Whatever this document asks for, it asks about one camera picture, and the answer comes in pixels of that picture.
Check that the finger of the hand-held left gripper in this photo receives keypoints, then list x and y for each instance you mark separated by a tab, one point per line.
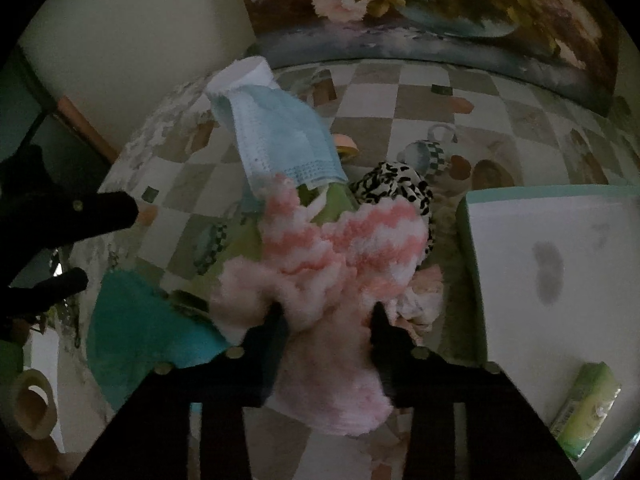
60	284
100	214

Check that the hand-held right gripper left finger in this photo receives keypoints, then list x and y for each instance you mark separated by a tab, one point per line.
270	340

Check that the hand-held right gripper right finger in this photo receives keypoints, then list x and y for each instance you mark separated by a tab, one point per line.
384	345

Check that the pink white striped fluffy sock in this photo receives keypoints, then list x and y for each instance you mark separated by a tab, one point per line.
370	240

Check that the white storage box teal rim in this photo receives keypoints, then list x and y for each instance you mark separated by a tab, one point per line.
525	310

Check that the light green cloth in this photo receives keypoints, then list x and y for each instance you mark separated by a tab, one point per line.
337	203

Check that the black white leopard print cloth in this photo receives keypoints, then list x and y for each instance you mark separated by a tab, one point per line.
390	182

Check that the blue face mask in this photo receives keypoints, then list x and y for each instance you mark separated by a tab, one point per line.
280	125

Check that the pale pink crumpled cloth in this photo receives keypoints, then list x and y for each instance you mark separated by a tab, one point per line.
425	305

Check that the wooden furniture edge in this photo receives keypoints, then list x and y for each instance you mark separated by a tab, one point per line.
85	127

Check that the teal fluffy cloth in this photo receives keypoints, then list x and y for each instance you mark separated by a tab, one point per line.
130	330

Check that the beige tape roll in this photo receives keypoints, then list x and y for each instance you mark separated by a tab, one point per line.
22	390

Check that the orange tape roll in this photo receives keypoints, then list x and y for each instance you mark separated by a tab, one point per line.
346	146

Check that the white bottle with green label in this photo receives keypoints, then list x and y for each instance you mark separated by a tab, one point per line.
249	72

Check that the green tissue packet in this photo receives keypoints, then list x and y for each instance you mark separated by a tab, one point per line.
587	410

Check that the checkered printed tablecloth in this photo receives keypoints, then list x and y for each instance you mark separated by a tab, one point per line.
380	105

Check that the floral painting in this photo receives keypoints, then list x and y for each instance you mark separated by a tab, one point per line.
450	10

